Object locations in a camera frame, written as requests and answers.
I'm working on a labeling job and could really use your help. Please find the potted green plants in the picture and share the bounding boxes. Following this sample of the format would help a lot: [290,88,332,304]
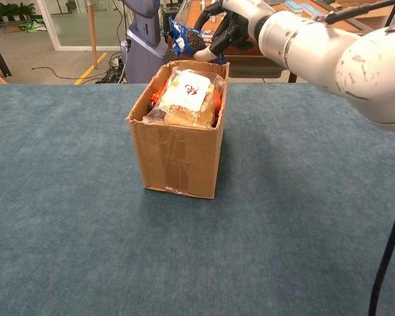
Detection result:
[0,2,37,24]

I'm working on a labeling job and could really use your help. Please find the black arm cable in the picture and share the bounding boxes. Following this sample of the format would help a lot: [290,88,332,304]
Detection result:
[325,0,395,316]

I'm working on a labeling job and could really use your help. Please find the green item on floor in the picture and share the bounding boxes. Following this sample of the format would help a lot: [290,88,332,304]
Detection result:
[18,18,49,34]

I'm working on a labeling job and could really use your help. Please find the open cardboard box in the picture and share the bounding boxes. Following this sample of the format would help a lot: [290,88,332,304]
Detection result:
[125,59,230,199]

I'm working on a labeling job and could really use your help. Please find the clear bag of white snacks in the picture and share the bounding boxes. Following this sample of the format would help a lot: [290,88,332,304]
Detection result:
[142,65,225,129]

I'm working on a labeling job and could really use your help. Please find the blue felt table mat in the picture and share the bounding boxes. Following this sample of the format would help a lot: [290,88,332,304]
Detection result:
[0,82,395,316]

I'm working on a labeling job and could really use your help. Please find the white glass partition frame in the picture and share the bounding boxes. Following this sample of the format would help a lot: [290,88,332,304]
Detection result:
[36,0,128,52]

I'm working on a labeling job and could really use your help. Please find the black floor cable bundle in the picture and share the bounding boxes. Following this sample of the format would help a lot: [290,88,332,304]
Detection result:
[95,49,129,84]

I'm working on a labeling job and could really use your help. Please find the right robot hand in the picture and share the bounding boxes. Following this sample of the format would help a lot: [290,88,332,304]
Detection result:
[192,0,277,63]

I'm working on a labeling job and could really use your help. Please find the blue cookie snack pack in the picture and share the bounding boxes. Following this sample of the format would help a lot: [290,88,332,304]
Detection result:
[167,15,228,65]

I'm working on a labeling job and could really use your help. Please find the long blue-backed tile row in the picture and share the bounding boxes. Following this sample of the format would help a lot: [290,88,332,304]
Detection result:
[284,0,319,16]

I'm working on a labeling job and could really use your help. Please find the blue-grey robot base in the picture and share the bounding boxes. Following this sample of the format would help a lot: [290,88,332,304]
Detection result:
[120,0,170,84]

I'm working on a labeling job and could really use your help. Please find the brown mahjong table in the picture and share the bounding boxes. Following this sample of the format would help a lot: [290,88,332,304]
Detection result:
[167,0,299,83]

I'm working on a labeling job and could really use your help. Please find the wooden pole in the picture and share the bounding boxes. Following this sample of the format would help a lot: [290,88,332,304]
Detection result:
[87,0,99,70]

